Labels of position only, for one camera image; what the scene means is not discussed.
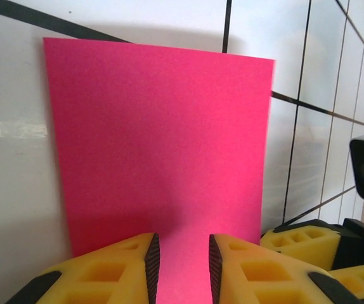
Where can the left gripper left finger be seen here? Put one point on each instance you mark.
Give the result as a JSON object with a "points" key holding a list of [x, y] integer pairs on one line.
{"points": [[106, 278]]}

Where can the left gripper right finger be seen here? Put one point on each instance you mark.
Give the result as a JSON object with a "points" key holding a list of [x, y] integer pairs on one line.
{"points": [[264, 278]]}

